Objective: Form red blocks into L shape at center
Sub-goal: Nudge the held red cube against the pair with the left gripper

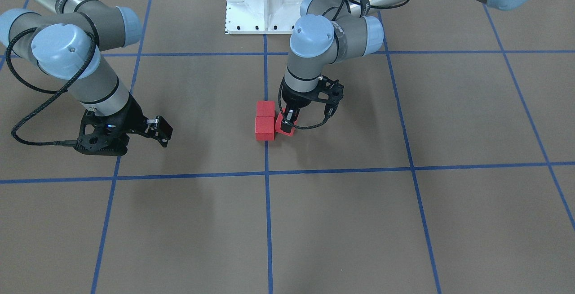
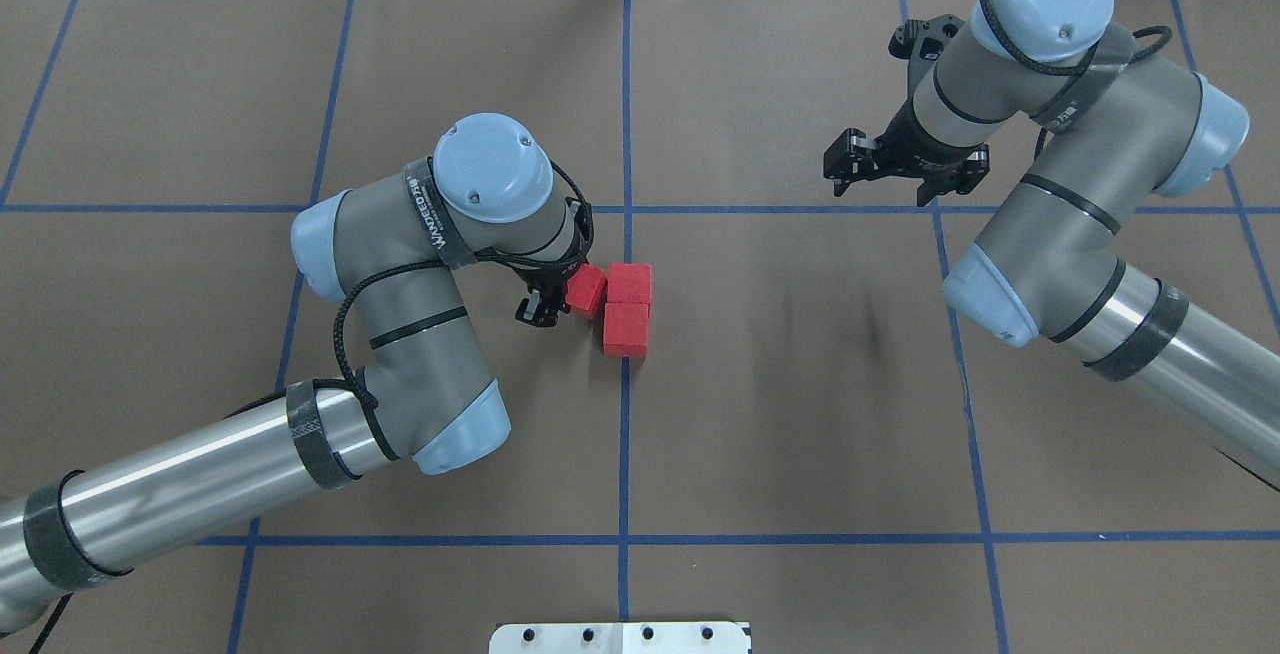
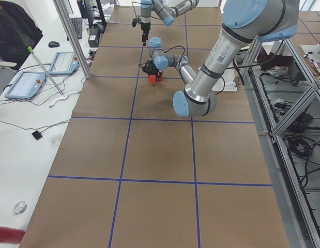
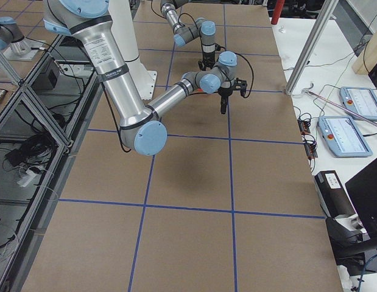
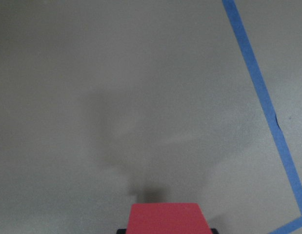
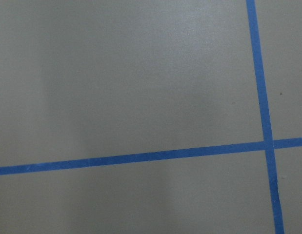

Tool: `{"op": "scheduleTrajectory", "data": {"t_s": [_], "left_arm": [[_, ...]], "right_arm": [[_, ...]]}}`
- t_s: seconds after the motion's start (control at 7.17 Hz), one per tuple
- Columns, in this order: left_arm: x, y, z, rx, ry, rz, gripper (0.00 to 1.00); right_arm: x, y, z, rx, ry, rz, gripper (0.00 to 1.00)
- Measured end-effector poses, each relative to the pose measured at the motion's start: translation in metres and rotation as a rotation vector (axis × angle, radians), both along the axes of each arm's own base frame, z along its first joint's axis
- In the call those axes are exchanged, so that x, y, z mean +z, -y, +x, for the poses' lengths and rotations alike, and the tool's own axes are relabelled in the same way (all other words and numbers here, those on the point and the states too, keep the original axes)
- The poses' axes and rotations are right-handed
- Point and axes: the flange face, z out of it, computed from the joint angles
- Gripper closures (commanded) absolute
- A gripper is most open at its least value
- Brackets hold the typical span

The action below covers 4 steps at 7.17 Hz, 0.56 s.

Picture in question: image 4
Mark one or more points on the blue teach pendant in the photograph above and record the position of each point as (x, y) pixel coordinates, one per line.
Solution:
(343, 137)
(362, 101)

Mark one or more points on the near blue teach pendant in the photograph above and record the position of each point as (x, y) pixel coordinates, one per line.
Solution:
(343, 137)

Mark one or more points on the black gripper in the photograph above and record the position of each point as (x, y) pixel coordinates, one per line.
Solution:
(207, 56)
(225, 92)

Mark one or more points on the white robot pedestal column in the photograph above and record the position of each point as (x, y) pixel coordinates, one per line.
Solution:
(124, 34)

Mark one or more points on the far blue teach pendant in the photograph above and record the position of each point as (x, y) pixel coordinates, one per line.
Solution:
(362, 101)

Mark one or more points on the red object table edge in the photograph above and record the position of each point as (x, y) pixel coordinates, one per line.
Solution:
(277, 11)

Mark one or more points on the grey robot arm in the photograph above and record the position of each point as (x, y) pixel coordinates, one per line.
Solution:
(140, 128)
(201, 28)

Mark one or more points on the aluminium frame post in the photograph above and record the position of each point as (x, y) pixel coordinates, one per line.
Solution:
(312, 40)

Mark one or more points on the metal rod green tip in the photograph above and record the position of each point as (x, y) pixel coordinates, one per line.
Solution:
(341, 106)

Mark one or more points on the black box with label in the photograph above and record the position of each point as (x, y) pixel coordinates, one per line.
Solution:
(333, 198)

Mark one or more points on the black computer monitor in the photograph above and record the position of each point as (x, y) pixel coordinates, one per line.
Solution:
(353, 250)

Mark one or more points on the aluminium frame rack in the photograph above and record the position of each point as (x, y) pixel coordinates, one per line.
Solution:
(46, 102)

